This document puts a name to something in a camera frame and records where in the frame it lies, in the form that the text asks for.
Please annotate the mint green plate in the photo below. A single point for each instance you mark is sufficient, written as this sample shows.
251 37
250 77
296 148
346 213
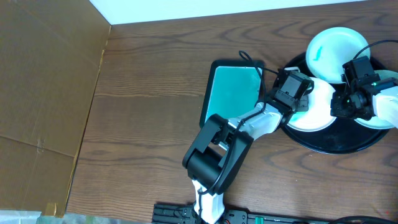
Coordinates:
330 49
375 122

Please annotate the white plate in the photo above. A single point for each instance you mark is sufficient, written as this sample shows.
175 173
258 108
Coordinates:
318 116

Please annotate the brown cardboard panel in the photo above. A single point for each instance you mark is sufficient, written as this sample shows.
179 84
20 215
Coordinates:
51 54

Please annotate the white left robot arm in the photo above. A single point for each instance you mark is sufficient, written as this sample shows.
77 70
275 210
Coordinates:
217 153

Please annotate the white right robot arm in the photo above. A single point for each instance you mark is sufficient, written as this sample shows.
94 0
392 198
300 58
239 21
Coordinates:
387 106

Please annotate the round black tray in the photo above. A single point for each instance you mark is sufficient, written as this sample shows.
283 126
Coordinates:
343 136

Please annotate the black rectangular water tray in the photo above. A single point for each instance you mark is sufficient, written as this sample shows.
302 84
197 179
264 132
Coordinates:
233 88

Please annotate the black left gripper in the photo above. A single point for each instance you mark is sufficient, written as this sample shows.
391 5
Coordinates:
302 103

